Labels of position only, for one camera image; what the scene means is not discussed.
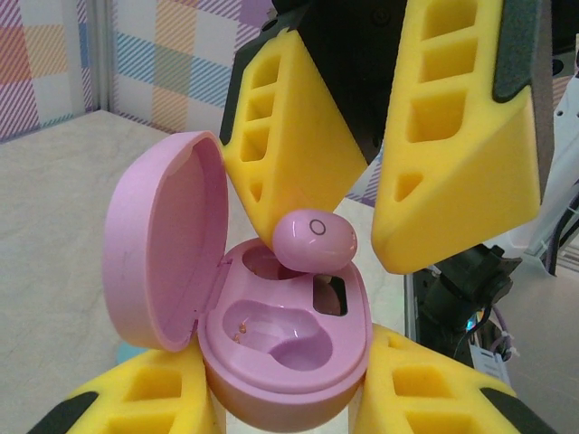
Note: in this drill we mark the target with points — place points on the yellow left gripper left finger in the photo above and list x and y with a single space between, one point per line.
149 393

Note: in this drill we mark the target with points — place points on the pink earbud charging case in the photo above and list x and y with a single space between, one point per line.
294 361

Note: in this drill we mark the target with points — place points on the aluminium frame corner post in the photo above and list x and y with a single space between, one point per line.
101 54

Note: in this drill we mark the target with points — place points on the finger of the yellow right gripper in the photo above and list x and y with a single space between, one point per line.
303 135
488 190

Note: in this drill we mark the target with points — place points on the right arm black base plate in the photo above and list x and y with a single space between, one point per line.
432 312

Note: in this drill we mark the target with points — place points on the white label tag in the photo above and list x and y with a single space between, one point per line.
490 361

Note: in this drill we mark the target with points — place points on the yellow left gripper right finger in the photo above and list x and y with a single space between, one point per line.
429 393

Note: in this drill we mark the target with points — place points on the aluminium mounting rail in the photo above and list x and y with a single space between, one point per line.
412 307

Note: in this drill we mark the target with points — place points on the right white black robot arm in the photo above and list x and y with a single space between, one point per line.
479 280

